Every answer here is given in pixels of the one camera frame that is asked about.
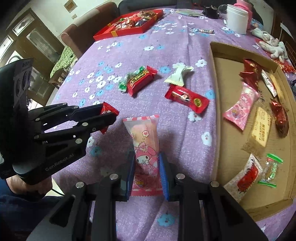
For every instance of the brown cardboard tray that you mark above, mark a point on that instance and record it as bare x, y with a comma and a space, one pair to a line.
260, 201

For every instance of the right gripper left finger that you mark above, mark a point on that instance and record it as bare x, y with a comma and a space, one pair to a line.
126, 177

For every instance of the small black cup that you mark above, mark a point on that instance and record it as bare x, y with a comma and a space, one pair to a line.
211, 12

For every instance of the beige cracker packet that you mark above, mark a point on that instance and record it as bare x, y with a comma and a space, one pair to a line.
258, 136

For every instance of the pink My Melody snack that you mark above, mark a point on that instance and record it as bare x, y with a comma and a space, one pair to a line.
239, 112
143, 130

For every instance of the purple floral tablecloth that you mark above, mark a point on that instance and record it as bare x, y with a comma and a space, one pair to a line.
187, 139

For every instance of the left hand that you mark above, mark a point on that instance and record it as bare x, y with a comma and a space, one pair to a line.
19, 187

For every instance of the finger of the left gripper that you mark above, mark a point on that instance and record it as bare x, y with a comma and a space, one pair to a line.
80, 114

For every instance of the blue white candy bar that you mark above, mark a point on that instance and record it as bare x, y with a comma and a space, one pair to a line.
202, 31

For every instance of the red bar snack packet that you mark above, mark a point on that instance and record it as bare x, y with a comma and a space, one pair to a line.
143, 78

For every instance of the red candy yellow label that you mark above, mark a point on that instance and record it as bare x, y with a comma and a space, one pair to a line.
197, 103

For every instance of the green clear candy wrapper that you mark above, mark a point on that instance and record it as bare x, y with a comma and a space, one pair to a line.
122, 85

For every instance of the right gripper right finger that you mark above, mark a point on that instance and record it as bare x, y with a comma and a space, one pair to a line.
166, 176

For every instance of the white red snack sachet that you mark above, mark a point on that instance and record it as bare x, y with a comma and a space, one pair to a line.
268, 83

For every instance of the white plastic jar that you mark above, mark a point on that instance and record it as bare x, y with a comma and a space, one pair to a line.
237, 19

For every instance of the red candy gift box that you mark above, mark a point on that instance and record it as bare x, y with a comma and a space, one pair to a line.
129, 24

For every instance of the dark wooden cabinet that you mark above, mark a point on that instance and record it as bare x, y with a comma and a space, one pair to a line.
28, 37

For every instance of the white cotton gloves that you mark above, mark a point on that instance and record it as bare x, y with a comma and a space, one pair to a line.
272, 45

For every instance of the green end clear candy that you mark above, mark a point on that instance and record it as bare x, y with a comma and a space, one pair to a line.
272, 164

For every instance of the red gold foil packet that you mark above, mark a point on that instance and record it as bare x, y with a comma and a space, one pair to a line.
286, 67

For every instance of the large dark red foil candy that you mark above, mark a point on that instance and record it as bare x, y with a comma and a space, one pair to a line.
252, 73

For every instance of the pale green snack packet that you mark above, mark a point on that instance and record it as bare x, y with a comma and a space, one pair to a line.
177, 77

